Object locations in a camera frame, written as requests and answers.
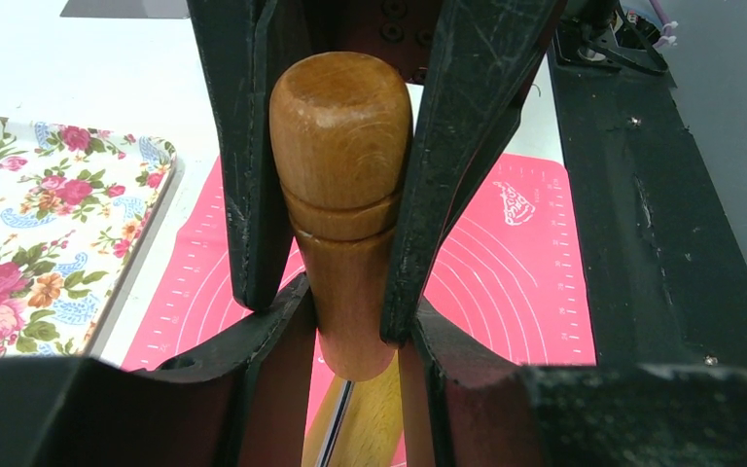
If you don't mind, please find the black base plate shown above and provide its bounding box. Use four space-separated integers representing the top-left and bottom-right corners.
549 40 747 369

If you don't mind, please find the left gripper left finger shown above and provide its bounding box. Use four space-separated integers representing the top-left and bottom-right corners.
0 275 315 466

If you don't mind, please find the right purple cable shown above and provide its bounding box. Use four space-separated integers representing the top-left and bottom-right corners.
647 0 679 50

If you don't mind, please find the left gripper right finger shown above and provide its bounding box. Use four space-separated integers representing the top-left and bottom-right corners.
399 303 747 466

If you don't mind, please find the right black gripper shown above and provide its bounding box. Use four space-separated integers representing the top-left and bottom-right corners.
188 0 565 344

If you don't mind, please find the floral tray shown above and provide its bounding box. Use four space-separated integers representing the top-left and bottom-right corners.
0 117 176 357

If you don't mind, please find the wooden dough roller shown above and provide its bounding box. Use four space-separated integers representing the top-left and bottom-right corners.
269 52 413 466

